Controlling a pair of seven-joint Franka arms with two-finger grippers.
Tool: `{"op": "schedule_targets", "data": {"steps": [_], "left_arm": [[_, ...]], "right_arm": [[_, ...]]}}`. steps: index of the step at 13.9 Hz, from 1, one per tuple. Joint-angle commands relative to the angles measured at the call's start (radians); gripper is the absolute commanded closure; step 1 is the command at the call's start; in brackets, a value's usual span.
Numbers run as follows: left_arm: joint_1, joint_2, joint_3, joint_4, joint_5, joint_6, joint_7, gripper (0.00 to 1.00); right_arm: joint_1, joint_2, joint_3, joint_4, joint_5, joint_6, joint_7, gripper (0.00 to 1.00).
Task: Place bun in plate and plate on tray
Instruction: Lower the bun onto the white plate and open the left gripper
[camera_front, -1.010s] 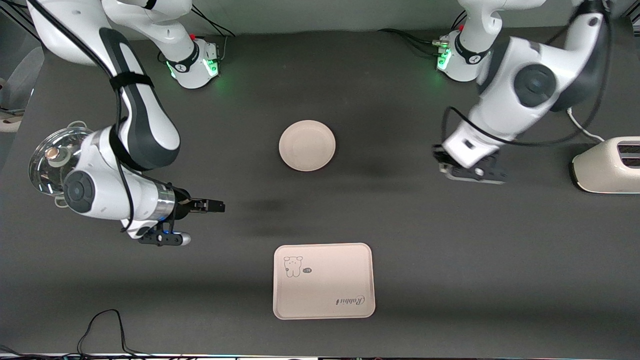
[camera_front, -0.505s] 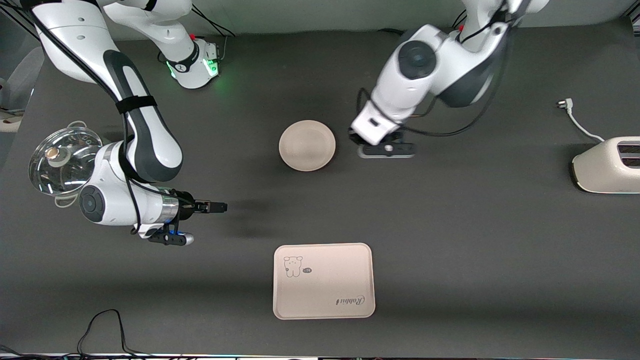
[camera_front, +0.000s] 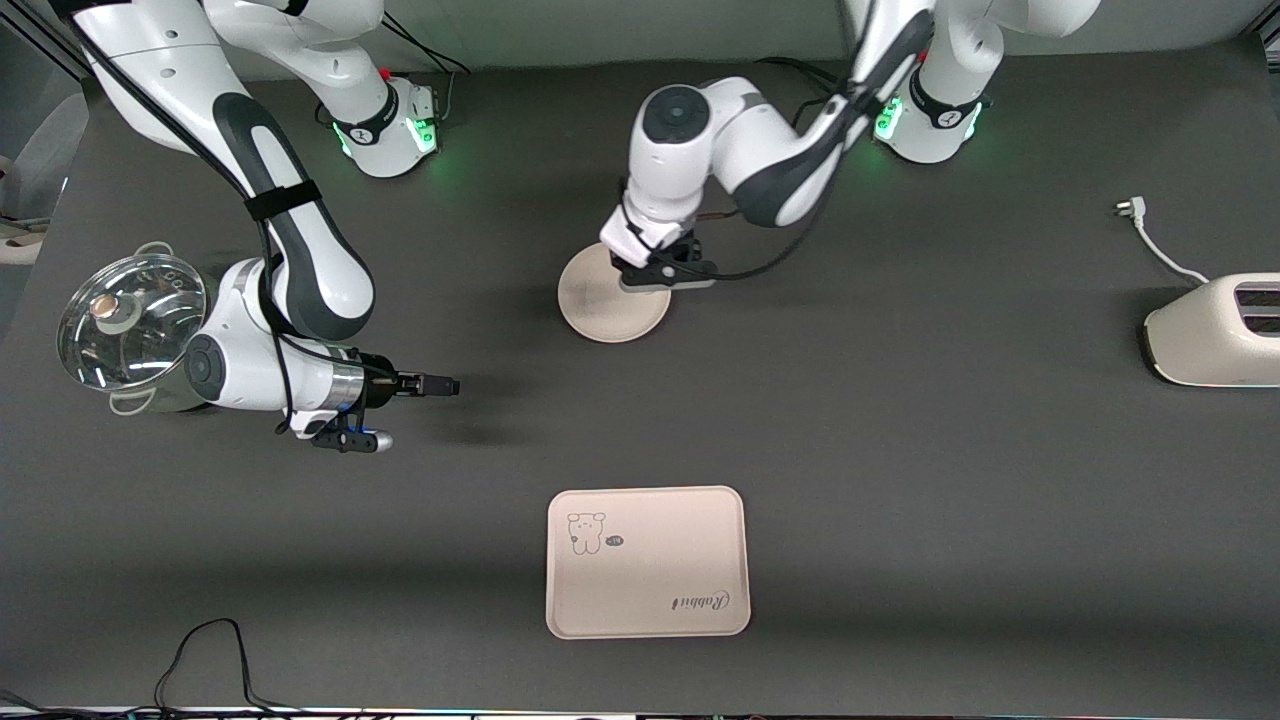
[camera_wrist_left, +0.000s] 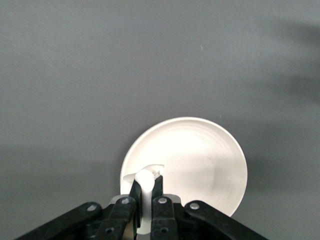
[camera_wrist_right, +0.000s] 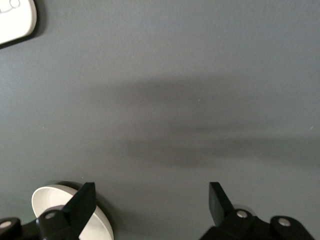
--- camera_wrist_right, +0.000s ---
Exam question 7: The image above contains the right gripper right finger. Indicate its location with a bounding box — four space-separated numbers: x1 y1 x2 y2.
199 181 316 240

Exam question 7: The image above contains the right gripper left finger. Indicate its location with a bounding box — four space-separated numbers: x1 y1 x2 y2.
0 181 97 240

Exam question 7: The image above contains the round cream plate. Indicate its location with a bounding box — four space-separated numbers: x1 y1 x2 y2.
31 184 115 240

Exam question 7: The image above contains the cream tray with bear print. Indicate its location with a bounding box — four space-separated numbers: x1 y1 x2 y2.
0 0 38 46

